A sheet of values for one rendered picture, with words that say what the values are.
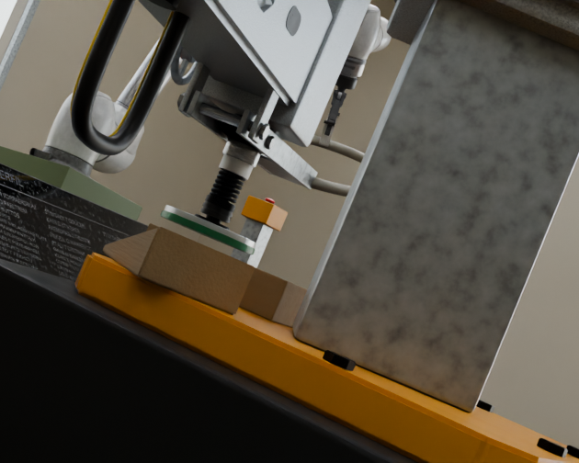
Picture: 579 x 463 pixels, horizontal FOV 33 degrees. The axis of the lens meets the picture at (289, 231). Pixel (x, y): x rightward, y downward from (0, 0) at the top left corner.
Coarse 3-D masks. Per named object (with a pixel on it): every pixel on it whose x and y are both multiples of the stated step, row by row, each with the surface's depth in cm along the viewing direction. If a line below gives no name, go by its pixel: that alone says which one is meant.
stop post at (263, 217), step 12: (252, 204) 363; (264, 204) 361; (252, 216) 362; (264, 216) 359; (276, 216) 363; (252, 228) 363; (264, 228) 362; (276, 228) 365; (252, 240) 362; (264, 240) 365; (240, 252) 363; (252, 264) 363
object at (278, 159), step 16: (192, 112) 194; (208, 112) 196; (224, 112) 195; (208, 128) 206; (240, 128) 191; (256, 144) 203; (272, 144) 209; (272, 160) 218; (288, 160) 228; (288, 176) 247; (304, 176) 247
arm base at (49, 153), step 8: (32, 152) 285; (40, 152) 284; (48, 152) 286; (56, 152) 286; (64, 152) 286; (48, 160) 285; (56, 160) 285; (64, 160) 286; (72, 160) 286; (80, 160) 288; (80, 168) 288; (88, 168) 291; (88, 176) 292
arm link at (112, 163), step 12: (144, 60) 315; (180, 60) 316; (144, 72) 312; (168, 72) 314; (132, 84) 312; (120, 96) 312; (132, 96) 311; (120, 108) 309; (120, 120) 307; (132, 144) 312; (108, 156) 304; (120, 156) 309; (132, 156) 317; (96, 168) 310; (108, 168) 311; (120, 168) 315
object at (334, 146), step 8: (312, 144) 300; (336, 144) 300; (344, 152) 299; (352, 152) 298; (360, 152) 297; (360, 160) 296; (312, 184) 256; (320, 184) 256; (328, 184) 257; (336, 184) 257; (328, 192) 258; (336, 192) 257; (344, 192) 258
